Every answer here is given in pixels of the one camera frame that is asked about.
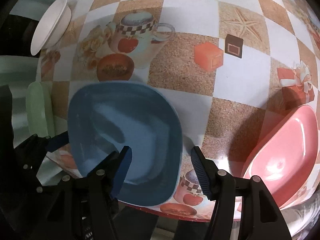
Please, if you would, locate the pale green curtain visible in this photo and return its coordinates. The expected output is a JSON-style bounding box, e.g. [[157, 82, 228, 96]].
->
[[0, 0, 73, 185]]

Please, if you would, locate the blue square plate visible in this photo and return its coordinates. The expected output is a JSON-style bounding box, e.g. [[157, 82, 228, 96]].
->
[[67, 81, 183, 207]]

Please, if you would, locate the pink square plate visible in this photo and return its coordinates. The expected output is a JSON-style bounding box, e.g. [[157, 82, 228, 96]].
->
[[241, 105, 318, 207]]

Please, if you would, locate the light green square plate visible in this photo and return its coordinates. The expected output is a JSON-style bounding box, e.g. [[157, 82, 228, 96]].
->
[[25, 82, 55, 138]]

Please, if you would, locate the patterned checkered tablecloth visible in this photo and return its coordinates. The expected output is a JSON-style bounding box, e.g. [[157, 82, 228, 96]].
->
[[37, 0, 319, 176]]

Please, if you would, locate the white foam bowl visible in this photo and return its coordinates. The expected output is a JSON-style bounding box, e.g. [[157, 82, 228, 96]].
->
[[30, 0, 72, 56]]

